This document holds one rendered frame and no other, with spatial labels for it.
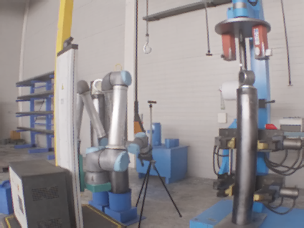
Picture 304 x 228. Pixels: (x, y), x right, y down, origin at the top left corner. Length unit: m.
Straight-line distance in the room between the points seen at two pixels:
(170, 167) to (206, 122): 1.09
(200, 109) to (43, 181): 3.72
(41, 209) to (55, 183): 0.22
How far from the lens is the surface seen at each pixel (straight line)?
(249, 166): 2.45
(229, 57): 2.61
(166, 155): 4.57
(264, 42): 2.44
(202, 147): 5.01
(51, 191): 1.87
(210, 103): 4.89
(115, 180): 2.90
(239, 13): 2.61
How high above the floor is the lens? 1.24
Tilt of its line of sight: 1 degrees down
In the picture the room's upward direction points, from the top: straight up
